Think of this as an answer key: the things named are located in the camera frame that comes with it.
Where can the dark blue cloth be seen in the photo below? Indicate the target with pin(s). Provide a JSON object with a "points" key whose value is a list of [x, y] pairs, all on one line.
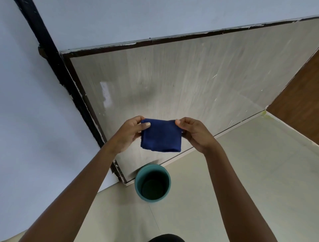
{"points": [[160, 136]]}

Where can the person's left forearm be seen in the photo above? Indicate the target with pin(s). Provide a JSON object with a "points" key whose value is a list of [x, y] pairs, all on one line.
{"points": [[74, 194]]}

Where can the brown wooden panel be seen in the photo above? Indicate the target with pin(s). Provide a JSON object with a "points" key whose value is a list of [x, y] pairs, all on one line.
{"points": [[297, 102]]}

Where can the person's left thumb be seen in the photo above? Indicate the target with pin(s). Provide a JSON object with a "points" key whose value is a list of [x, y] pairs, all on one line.
{"points": [[144, 126]]}

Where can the person's left hand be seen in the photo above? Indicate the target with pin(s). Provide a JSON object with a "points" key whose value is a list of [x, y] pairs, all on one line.
{"points": [[125, 136]]}

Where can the person's black clothing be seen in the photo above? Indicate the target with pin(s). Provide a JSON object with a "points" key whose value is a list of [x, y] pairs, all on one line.
{"points": [[166, 238]]}

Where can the person's right forearm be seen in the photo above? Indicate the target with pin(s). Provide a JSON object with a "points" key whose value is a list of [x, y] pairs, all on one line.
{"points": [[236, 199]]}

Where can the black wall pipe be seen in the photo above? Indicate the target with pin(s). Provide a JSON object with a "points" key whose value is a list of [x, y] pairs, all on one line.
{"points": [[46, 41]]}

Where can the person's right hand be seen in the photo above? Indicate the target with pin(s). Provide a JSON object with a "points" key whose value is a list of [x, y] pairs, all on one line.
{"points": [[196, 136]]}

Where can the teal plastic bin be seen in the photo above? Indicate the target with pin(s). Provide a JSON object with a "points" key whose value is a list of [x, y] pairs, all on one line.
{"points": [[152, 183]]}

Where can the person's right thumb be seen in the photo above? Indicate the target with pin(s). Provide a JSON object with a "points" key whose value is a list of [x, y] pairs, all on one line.
{"points": [[180, 125]]}

